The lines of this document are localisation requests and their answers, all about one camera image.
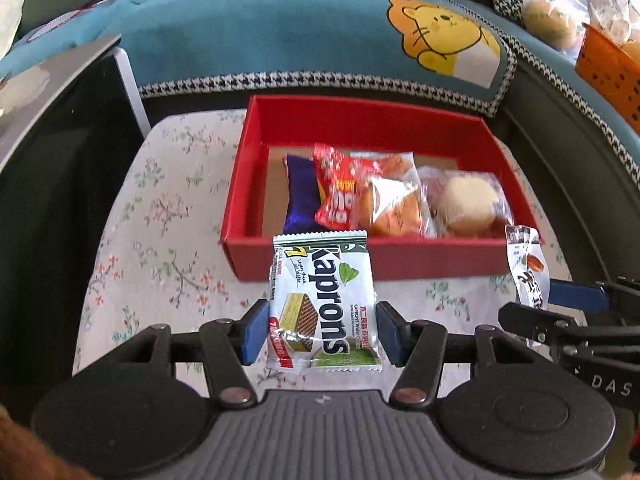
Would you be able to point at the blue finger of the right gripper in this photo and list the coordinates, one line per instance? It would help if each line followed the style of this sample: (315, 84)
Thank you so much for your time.
(580, 297)

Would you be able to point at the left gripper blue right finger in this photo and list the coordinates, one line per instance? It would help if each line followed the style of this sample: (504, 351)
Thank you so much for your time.
(394, 333)

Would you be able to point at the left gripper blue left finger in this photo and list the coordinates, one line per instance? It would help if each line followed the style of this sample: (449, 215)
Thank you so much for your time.
(254, 330)

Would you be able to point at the dark nut snack packet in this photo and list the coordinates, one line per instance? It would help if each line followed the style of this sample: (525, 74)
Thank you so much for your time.
(527, 266)

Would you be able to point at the green white Naprons wafer packet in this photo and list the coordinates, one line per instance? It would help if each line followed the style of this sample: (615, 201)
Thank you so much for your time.
(322, 304)

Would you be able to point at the orange mooncake packet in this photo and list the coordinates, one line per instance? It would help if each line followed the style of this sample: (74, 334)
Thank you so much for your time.
(394, 203)

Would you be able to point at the blue foil snack bag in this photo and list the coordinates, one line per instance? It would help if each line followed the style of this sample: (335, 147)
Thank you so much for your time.
(303, 196)

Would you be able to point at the clear pastry packet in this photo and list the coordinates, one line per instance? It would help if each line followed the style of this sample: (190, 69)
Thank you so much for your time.
(468, 204)

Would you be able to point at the red Trolli candy bag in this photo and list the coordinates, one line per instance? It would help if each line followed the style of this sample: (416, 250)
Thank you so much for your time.
(338, 176)

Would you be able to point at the floral tablecloth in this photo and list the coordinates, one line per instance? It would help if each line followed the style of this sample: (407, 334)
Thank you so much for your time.
(159, 259)

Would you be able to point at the red cardboard box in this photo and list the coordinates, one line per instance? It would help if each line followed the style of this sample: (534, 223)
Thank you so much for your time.
(279, 125)

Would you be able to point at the orange basket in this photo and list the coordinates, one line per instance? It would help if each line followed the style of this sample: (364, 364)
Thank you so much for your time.
(612, 72)

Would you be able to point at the black side table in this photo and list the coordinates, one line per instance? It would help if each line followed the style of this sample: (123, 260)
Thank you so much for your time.
(70, 128)

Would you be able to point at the teal sofa cover with lion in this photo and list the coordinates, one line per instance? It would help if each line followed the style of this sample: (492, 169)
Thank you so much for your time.
(210, 46)

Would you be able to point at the bag of buns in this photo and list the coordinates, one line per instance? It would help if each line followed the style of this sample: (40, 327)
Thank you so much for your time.
(562, 23)

